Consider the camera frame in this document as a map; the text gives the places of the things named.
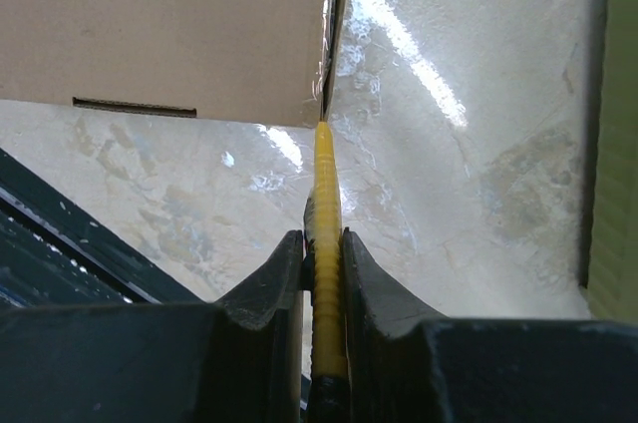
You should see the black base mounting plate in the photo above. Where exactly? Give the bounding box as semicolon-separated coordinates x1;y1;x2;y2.
1;152;198;308

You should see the yellow utility knife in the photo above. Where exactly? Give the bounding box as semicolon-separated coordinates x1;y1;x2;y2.
304;122;350;422

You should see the olive green plastic bin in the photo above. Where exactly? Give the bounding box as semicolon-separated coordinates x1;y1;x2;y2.
578;0;637;324

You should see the brown cardboard express box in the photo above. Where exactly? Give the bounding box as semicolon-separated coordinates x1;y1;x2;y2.
1;0;346;128

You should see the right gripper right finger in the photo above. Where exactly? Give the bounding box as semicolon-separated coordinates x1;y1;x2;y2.
341;229;444;422

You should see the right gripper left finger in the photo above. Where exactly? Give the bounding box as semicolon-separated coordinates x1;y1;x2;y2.
213;230;303;422

